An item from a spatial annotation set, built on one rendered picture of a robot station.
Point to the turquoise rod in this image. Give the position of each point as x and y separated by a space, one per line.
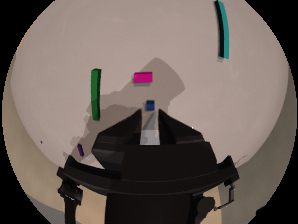
224 30

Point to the magenta rod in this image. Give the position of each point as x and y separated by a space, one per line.
140 77

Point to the green rod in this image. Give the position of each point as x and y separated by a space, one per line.
95 93

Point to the purple rod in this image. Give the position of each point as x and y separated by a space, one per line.
80 150

